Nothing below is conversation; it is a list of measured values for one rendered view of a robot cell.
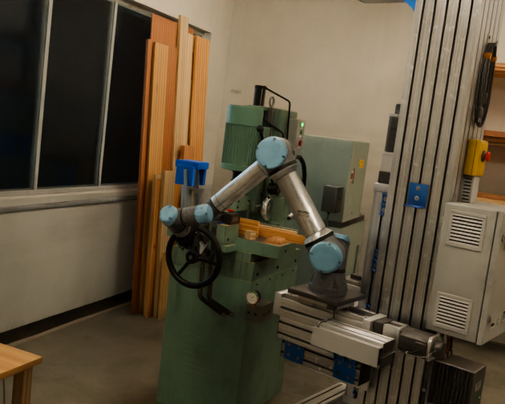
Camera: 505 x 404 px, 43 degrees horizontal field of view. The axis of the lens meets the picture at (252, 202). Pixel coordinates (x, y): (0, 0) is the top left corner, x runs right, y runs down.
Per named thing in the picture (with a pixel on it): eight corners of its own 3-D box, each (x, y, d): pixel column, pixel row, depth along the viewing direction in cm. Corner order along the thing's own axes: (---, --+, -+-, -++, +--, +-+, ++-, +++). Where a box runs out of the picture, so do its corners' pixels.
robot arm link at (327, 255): (352, 260, 237) (285, 131, 240) (347, 266, 223) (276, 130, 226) (324, 273, 240) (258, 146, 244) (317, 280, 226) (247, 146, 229)
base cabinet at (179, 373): (154, 401, 317) (169, 263, 309) (211, 368, 369) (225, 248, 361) (233, 430, 298) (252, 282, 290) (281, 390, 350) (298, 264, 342)
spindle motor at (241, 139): (213, 167, 305) (221, 103, 301) (230, 167, 321) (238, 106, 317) (246, 173, 297) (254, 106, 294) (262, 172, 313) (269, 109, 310)
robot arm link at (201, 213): (214, 201, 250) (188, 205, 253) (204, 204, 239) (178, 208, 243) (217, 221, 250) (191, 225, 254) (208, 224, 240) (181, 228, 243)
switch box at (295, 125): (284, 148, 327) (288, 118, 326) (291, 149, 336) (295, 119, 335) (294, 150, 325) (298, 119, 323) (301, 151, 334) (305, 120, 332)
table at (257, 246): (154, 236, 301) (155, 224, 300) (187, 231, 328) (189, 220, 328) (269, 262, 276) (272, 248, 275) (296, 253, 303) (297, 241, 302)
